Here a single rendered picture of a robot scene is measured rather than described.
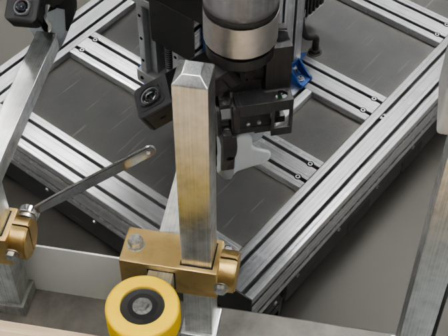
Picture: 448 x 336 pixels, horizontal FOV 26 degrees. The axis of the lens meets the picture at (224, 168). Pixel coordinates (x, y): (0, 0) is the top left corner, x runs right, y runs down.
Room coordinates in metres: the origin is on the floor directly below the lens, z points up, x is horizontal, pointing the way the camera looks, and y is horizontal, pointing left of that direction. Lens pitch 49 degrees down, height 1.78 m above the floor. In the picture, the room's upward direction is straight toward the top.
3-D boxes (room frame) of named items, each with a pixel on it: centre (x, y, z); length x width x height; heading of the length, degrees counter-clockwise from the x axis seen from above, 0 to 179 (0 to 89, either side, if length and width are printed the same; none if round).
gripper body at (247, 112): (0.74, -0.02, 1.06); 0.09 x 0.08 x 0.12; 101
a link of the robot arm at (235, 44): (0.74, -0.02, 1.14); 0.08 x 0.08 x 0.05
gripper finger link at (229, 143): (0.71, 0.00, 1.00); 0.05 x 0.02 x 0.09; 11
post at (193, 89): (0.65, 0.03, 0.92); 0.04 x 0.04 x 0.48; 80
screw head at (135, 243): (0.67, 0.10, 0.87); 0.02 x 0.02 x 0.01
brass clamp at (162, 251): (0.66, 0.05, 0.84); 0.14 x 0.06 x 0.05; 80
